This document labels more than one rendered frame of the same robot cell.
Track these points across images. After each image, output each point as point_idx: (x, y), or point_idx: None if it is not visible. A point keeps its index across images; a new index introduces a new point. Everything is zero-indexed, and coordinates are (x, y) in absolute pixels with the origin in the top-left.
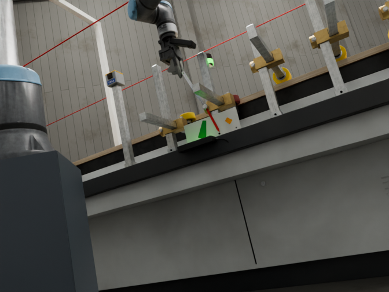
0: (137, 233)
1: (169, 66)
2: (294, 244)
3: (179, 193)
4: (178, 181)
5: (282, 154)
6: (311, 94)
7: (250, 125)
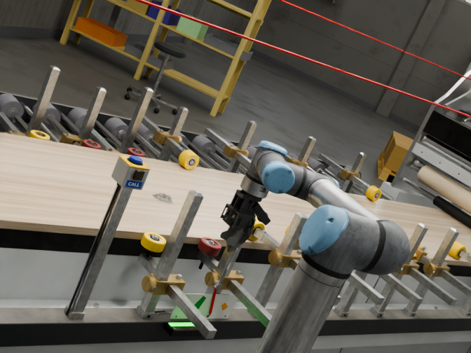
0: None
1: (233, 237)
2: None
3: None
4: (126, 349)
5: (234, 347)
6: (261, 263)
7: (239, 321)
